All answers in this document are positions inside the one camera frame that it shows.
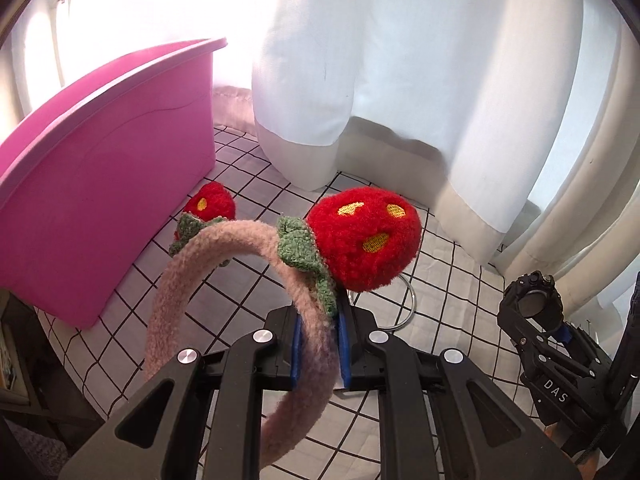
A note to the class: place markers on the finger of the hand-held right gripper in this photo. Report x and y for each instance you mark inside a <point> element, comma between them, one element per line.
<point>537,352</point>
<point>567,335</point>

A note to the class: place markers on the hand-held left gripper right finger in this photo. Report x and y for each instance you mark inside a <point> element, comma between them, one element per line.
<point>343,355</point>

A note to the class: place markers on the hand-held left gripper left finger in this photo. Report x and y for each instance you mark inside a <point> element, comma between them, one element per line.
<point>296,355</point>

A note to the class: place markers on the black wrist watch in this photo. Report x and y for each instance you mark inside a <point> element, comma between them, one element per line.
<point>532,305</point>

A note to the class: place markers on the pink strawberry plush headband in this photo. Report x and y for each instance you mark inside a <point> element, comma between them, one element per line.
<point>365,235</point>

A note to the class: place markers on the pink plastic tub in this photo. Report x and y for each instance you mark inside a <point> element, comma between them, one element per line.
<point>100,185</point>

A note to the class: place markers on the silver bangle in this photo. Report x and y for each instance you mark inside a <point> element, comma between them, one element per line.
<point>414,305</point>

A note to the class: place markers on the pink cloth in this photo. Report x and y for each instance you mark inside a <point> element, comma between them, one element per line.
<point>232,107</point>

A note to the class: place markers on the white curtain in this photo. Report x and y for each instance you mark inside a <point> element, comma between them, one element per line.
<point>400,60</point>

